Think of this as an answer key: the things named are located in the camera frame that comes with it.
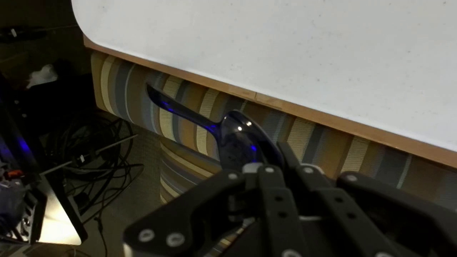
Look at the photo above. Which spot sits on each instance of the silver metal box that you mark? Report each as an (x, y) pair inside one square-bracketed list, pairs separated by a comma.
[(59, 219)]

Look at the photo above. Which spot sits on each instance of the white crumpled cloth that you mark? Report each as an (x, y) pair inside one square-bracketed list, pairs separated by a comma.
[(42, 76)]

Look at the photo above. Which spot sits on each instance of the striped couch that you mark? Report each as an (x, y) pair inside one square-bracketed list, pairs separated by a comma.
[(123, 91)]

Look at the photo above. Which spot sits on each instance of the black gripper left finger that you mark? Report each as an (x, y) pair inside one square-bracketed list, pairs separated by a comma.
[(209, 215)]

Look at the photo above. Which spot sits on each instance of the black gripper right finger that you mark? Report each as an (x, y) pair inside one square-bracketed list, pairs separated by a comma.
[(380, 215)]

